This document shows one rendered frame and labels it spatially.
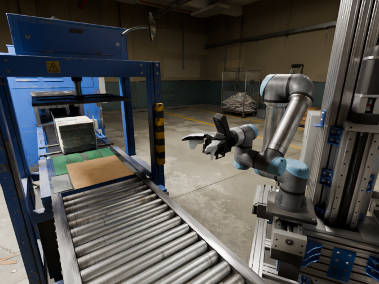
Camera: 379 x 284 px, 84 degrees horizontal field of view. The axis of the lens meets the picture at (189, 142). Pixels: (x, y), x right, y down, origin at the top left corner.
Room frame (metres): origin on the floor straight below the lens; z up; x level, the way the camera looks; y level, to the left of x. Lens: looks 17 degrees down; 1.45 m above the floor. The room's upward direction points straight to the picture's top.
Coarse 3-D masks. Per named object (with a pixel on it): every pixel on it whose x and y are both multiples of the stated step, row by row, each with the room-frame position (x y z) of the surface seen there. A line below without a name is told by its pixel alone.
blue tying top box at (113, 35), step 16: (16, 16) 1.19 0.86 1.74; (32, 16) 1.23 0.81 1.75; (16, 32) 1.18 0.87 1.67; (32, 32) 1.22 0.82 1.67; (48, 32) 1.26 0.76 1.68; (64, 32) 1.30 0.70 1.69; (80, 32) 1.35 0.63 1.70; (96, 32) 1.40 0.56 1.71; (112, 32) 1.46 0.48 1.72; (16, 48) 1.17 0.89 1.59; (32, 48) 1.21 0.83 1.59; (48, 48) 1.25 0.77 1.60; (64, 48) 1.30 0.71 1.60; (80, 48) 1.34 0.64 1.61; (96, 48) 1.40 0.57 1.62; (112, 48) 1.45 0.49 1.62
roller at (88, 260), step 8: (160, 224) 0.82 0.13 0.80; (168, 224) 0.82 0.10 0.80; (176, 224) 0.84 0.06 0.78; (144, 232) 0.77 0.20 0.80; (152, 232) 0.77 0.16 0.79; (160, 232) 0.79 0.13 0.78; (128, 240) 0.72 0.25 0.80; (136, 240) 0.73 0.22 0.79; (144, 240) 0.74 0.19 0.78; (104, 248) 0.67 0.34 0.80; (112, 248) 0.68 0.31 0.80; (120, 248) 0.69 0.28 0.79; (128, 248) 0.70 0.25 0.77; (88, 256) 0.64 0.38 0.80; (96, 256) 0.64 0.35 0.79; (104, 256) 0.65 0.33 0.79; (80, 264) 0.61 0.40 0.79; (88, 264) 0.62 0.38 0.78; (80, 272) 0.60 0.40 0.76
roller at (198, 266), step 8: (200, 256) 0.65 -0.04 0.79; (208, 256) 0.64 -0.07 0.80; (216, 256) 0.64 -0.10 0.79; (192, 264) 0.60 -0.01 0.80; (200, 264) 0.60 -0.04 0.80; (208, 264) 0.61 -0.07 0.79; (176, 272) 0.57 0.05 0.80; (184, 272) 0.57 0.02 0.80; (192, 272) 0.58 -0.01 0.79; (200, 272) 0.59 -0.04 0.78; (168, 280) 0.54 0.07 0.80; (176, 280) 0.54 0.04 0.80; (184, 280) 0.55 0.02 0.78
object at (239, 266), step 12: (144, 180) 1.25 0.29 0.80; (156, 192) 1.10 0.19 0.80; (168, 204) 0.98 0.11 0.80; (180, 216) 0.88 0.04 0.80; (192, 228) 0.79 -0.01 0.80; (204, 228) 0.79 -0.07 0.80; (204, 240) 0.72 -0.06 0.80; (216, 240) 0.72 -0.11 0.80; (228, 252) 0.65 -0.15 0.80; (216, 264) 0.66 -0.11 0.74; (240, 264) 0.60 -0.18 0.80; (252, 276) 0.55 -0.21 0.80
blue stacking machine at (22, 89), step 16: (16, 80) 2.88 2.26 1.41; (32, 80) 2.98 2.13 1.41; (48, 80) 3.08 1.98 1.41; (64, 80) 3.20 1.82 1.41; (96, 80) 3.46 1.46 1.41; (16, 96) 2.86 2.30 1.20; (16, 112) 2.84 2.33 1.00; (32, 112) 2.94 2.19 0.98; (48, 112) 3.49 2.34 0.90; (64, 112) 3.98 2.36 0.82; (80, 112) 3.31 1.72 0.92; (96, 112) 3.42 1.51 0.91; (32, 128) 2.92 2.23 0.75; (32, 144) 2.89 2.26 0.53; (32, 160) 2.87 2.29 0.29
